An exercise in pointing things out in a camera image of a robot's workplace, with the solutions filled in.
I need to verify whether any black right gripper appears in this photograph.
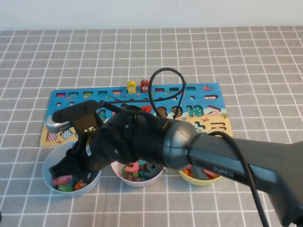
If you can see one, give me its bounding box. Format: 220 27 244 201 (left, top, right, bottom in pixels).
49 108 143 178

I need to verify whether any light blue bowl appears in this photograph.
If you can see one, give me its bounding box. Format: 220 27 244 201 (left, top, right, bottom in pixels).
42 141 102 198

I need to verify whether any light pink bowl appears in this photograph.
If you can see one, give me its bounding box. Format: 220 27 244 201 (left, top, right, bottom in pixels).
110 160 166 187

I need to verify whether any blue ocean puzzle board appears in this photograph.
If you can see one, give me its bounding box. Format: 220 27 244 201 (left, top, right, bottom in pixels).
38 82 233 148

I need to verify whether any yellow bowl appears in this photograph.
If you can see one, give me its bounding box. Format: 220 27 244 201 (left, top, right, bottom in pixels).
178 165 223 187

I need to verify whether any pink striped wooden fish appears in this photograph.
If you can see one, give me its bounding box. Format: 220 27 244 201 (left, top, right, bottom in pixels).
51 175 73 186

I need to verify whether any orange wooden fish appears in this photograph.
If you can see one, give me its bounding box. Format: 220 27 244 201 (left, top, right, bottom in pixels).
74 179 90 191

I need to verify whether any green wooden fish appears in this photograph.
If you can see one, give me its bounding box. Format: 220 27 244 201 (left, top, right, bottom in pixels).
56 184 74 192

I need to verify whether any pink wooden number five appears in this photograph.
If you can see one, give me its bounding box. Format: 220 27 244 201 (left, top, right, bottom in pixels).
125 162 139 174

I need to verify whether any dark teal number nine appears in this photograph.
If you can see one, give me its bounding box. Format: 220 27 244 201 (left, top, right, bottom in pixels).
142 163 160 181

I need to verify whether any yellow fish peg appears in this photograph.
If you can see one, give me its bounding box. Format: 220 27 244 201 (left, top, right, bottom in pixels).
126 80 137 95

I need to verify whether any grey checked tablecloth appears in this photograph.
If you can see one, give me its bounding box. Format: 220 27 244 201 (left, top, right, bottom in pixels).
0 25 303 227

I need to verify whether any red fish peg number seven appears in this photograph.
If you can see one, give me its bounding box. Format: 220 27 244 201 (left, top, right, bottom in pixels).
140 79 150 94

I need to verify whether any grey wooden rectangle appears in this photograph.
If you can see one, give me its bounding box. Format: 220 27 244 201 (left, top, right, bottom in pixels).
190 165 210 180

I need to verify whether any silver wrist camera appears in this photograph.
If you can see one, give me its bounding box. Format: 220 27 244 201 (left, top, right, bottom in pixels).
45 115 71 133

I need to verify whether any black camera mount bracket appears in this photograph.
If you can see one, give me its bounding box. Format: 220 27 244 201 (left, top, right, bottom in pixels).
52 99 105 140

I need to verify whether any black looped camera cable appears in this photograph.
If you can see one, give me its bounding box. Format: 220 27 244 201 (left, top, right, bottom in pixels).
101 67 187 119

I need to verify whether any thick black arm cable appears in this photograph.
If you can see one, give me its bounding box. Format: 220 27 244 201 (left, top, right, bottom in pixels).
207 131 270 227

